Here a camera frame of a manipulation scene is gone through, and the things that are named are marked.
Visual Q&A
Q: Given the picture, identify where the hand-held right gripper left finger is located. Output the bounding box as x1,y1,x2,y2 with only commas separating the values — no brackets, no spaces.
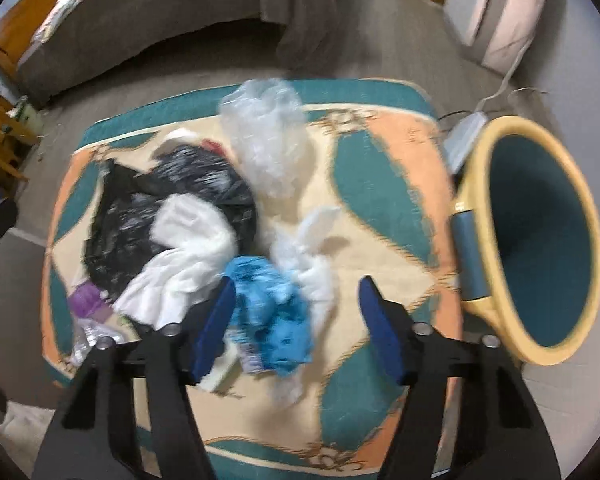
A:
32,276,238,480

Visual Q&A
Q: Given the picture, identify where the yellow teal bin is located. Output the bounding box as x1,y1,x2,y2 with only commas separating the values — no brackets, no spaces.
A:
450,116,600,366

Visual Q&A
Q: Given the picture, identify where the thin white plastic bag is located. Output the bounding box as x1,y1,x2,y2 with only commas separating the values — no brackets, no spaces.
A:
267,205,343,331

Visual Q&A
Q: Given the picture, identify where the grey blanket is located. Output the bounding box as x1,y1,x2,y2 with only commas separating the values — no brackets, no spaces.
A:
17,0,341,106

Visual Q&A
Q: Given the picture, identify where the blue plastic wrapper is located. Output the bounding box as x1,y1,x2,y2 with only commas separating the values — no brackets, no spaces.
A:
222,255,315,376

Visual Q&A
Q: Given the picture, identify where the black plastic bag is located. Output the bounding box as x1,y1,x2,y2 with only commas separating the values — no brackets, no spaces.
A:
82,144,258,311

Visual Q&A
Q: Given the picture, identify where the white power strip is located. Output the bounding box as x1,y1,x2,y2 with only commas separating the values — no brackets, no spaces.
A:
445,112,488,171

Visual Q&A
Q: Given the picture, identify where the wooden bed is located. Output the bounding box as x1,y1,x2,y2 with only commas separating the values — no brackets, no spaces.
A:
0,0,341,106

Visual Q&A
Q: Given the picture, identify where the purple plastic bottle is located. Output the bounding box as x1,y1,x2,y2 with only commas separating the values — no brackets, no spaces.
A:
69,282,113,321

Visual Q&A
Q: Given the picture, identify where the wooden side table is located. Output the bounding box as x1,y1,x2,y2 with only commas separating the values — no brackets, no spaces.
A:
0,94,36,186

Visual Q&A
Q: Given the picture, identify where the white red wrapper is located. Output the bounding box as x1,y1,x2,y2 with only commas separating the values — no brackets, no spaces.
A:
157,127,231,158

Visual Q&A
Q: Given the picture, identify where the white fluffy rug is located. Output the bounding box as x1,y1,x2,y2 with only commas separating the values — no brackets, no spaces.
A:
0,400,61,466

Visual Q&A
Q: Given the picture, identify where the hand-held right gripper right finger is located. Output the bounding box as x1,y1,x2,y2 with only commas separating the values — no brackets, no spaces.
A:
357,275,563,480

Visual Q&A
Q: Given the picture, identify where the teal orange patterned mat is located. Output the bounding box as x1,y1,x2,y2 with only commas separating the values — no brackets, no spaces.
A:
40,77,466,476

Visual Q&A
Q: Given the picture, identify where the light patterned quilt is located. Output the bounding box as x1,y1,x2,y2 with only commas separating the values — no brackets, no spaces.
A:
32,0,106,43

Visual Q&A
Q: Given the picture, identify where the crushed clear plastic bottle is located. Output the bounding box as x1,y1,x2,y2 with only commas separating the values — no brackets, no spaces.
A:
70,317,126,366

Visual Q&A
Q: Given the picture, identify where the clear plastic bag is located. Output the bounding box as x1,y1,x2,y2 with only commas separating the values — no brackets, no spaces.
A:
219,78,313,201

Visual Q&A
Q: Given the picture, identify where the white cable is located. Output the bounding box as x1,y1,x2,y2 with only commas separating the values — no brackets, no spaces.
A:
475,35,531,116

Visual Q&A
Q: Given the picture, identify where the white crumpled paper towel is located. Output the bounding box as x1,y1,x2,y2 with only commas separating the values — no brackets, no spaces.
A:
112,194,238,331

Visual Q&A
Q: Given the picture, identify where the white air purifier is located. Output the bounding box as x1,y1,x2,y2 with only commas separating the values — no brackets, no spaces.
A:
442,0,551,73

